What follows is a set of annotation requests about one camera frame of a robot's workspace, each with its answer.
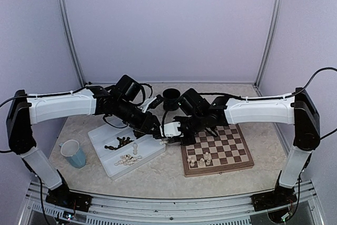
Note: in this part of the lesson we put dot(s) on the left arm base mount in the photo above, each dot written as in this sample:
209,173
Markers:
69,200

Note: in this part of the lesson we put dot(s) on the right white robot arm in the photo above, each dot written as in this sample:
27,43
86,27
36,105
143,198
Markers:
295,109

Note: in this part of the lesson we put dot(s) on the aluminium frame post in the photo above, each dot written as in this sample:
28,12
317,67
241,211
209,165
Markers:
269,41
70,42

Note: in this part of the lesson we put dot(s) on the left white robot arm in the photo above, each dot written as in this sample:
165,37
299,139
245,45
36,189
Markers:
29,109

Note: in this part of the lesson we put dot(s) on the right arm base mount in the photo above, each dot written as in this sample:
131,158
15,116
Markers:
270,200

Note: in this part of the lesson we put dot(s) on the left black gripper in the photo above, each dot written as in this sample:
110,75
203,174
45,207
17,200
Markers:
146,129

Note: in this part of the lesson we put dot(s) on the dark chess pieces pile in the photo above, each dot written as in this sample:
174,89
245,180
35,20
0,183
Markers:
121,143

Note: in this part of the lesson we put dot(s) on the white chess piece tall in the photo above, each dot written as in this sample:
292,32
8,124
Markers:
135,148

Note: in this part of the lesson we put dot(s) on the right aluminium frame post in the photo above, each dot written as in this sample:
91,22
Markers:
269,41

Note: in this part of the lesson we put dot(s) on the dark green cup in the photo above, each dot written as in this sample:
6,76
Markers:
170,97

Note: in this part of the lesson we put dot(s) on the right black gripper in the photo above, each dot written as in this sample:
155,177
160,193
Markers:
191,140

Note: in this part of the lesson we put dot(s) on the white chess pieces pile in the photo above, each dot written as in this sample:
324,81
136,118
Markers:
128,160

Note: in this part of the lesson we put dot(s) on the light blue pitcher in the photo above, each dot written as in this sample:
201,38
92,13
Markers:
73,153

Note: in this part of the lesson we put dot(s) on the white plastic tray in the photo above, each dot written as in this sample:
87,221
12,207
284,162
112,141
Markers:
148,148

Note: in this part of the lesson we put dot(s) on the aluminium front rail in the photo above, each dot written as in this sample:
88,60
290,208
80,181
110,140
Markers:
109,209

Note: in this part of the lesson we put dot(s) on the wooden chess board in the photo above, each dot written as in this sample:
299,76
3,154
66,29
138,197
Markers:
229,152

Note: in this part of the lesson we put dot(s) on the left aluminium frame post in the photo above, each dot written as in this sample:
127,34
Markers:
70,42

